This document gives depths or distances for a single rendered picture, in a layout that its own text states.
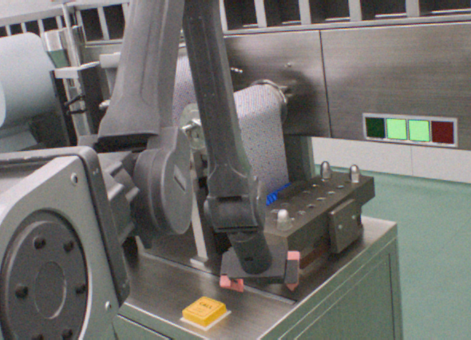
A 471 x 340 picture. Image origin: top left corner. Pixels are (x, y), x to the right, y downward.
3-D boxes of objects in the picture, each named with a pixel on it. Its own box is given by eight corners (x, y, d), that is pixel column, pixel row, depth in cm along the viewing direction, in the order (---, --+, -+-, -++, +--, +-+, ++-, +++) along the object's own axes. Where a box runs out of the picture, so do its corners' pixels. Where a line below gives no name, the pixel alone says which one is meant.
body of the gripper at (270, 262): (232, 251, 105) (223, 228, 100) (287, 249, 103) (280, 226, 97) (228, 282, 101) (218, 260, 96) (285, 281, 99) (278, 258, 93)
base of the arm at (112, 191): (22, 310, 43) (-26, 162, 39) (72, 258, 50) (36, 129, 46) (125, 310, 41) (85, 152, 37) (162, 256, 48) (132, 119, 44)
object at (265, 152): (232, 219, 146) (221, 151, 140) (288, 187, 162) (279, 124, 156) (234, 219, 145) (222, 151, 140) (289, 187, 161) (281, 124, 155)
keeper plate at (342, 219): (331, 251, 144) (326, 212, 141) (351, 235, 151) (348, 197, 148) (339, 254, 143) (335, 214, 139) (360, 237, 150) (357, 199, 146)
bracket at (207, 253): (189, 263, 153) (168, 156, 143) (206, 253, 157) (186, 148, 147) (203, 267, 149) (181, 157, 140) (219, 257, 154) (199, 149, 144)
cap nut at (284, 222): (274, 228, 135) (271, 211, 133) (283, 222, 137) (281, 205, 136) (286, 231, 132) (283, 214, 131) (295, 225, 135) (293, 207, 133)
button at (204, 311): (184, 319, 127) (181, 310, 127) (205, 304, 132) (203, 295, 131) (205, 329, 123) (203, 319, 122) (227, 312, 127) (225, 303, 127)
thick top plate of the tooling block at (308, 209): (238, 246, 142) (234, 224, 140) (327, 188, 169) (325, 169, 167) (289, 259, 131) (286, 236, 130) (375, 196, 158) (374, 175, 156)
